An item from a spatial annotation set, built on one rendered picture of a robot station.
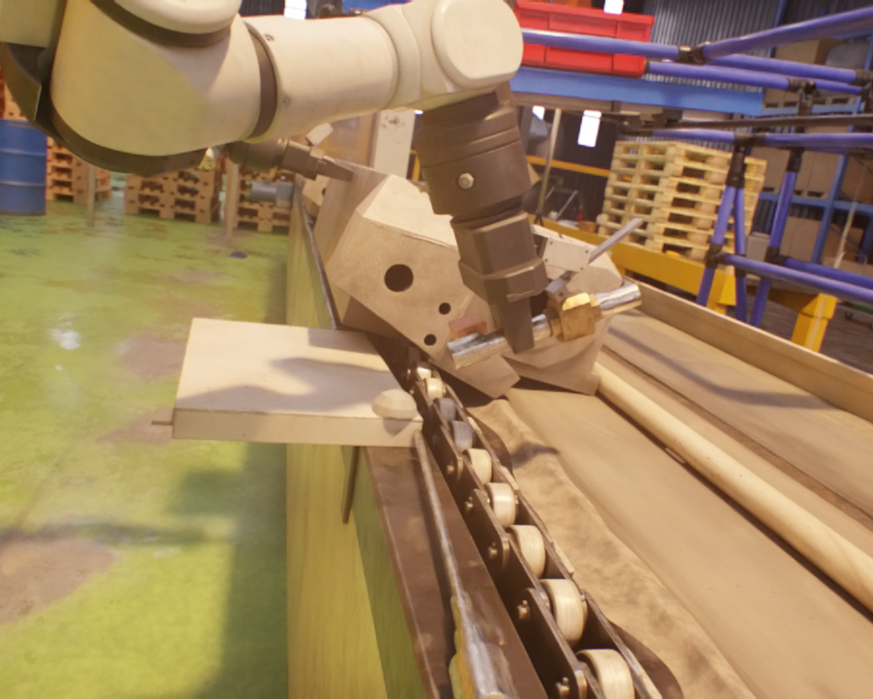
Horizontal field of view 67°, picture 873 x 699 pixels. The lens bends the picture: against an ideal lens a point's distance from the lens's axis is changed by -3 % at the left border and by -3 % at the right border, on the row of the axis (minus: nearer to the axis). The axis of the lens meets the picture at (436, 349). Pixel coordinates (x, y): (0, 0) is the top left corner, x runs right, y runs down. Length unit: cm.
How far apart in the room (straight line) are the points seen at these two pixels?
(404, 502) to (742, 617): 26
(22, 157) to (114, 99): 713
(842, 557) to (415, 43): 51
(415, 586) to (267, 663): 113
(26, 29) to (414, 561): 39
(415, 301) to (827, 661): 51
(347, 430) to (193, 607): 113
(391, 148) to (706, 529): 654
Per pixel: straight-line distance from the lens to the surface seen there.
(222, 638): 161
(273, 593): 174
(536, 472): 70
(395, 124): 706
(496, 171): 56
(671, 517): 67
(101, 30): 39
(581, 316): 64
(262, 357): 74
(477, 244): 56
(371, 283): 77
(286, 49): 43
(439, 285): 78
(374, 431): 62
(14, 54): 45
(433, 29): 50
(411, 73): 50
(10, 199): 757
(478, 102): 57
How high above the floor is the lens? 102
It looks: 15 degrees down
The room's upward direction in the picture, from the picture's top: 9 degrees clockwise
